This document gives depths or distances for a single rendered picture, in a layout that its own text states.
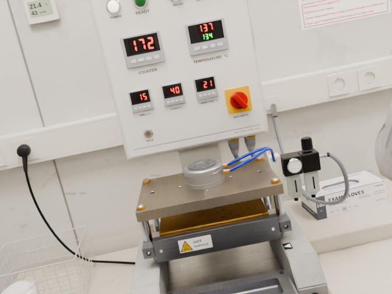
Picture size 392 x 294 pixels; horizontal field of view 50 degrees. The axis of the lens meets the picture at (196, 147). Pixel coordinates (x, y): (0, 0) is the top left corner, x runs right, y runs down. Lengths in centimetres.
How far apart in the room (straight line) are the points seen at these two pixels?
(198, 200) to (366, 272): 56
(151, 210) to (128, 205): 68
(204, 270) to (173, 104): 36
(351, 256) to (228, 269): 45
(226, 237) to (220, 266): 14
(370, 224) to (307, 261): 56
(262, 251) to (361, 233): 42
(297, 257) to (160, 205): 26
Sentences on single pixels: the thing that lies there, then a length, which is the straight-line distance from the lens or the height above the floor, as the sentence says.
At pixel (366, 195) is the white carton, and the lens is 138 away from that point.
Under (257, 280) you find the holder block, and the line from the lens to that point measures 72.
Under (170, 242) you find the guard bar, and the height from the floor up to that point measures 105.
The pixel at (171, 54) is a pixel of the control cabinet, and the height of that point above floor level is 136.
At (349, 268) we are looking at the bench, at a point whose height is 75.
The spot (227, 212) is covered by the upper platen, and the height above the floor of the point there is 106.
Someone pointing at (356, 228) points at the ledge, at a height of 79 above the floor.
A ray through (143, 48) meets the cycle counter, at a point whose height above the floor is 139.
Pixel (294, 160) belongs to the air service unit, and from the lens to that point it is 97.
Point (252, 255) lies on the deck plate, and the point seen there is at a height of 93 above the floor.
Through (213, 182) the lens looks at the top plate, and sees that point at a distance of 81.
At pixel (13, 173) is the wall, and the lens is 147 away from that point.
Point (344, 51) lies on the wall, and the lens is 148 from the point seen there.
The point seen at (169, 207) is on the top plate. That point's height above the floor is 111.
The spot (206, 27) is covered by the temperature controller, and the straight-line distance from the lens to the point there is 92.
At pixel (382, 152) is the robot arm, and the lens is 69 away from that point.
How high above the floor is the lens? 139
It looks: 14 degrees down
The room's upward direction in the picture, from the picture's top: 11 degrees counter-clockwise
